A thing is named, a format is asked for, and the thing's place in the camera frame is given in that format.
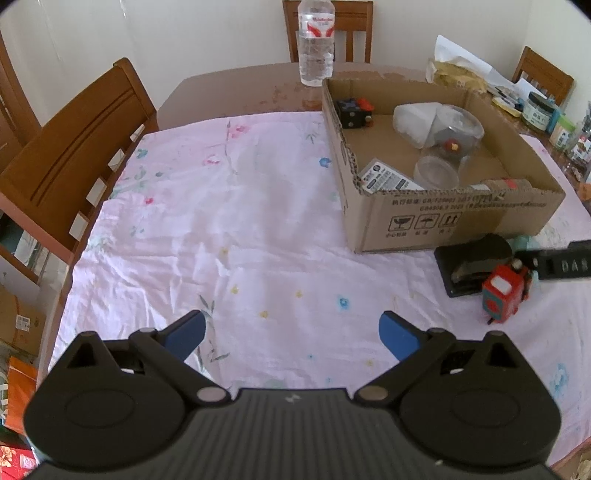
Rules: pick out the clear plastic goblet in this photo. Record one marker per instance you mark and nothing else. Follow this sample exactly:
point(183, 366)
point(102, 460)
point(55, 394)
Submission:
point(455, 124)

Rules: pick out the orange bag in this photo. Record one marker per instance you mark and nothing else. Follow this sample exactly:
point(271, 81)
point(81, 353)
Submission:
point(21, 387)

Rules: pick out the gold tissue pack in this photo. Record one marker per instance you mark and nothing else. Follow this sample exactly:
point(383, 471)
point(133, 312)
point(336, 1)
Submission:
point(457, 74)

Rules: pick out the wooden slat-back chair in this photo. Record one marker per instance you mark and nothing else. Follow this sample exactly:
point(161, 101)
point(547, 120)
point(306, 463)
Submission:
point(545, 74)
point(78, 152)
point(355, 32)

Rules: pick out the pink floral cloth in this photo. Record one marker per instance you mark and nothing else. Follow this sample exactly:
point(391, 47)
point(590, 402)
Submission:
point(231, 230)

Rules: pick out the cardboard box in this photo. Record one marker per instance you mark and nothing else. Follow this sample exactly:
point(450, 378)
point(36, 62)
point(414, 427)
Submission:
point(415, 226)

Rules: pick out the red toy train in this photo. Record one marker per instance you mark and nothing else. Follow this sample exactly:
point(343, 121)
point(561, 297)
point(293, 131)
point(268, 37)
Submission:
point(501, 290)

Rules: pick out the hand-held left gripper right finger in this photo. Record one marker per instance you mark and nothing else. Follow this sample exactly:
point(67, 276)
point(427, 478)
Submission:
point(397, 337)

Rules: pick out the white plastic bag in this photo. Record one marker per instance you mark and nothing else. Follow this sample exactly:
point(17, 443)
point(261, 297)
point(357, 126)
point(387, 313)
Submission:
point(415, 122)

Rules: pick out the black cube toy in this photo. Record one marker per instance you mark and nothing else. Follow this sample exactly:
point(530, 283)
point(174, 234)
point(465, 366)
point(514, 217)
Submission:
point(351, 113)

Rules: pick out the brown cardboard carton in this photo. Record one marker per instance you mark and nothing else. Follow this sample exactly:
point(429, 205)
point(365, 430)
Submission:
point(21, 318)

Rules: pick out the clear plastic water bottle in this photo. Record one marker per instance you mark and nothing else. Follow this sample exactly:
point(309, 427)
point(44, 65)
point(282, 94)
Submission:
point(316, 50)

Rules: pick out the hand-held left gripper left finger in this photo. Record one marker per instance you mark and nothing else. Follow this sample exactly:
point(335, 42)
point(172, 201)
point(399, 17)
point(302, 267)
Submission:
point(187, 334)

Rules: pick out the small dark-lidded jar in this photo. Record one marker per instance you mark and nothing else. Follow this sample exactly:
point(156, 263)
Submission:
point(540, 115)

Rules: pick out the yellow sticky note pad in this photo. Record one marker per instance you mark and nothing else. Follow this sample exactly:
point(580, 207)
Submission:
point(505, 104)

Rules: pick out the stack of white papers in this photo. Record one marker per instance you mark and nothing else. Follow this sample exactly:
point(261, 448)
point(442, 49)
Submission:
point(521, 87)

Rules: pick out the red floral packet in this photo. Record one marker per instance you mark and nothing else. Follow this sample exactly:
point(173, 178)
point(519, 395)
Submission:
point(14, 461)

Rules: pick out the black hole punch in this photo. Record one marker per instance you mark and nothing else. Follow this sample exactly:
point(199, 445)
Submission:
point(471, 254)

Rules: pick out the wooden door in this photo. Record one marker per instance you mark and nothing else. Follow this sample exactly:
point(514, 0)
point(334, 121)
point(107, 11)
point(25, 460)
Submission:
point(14, 106)

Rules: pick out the white labelled packet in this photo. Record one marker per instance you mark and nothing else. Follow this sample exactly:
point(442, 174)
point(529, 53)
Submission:
point(388, 177)

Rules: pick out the small green-lidded bottle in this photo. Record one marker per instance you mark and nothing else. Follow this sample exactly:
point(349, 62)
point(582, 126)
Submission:
point(561, 134)

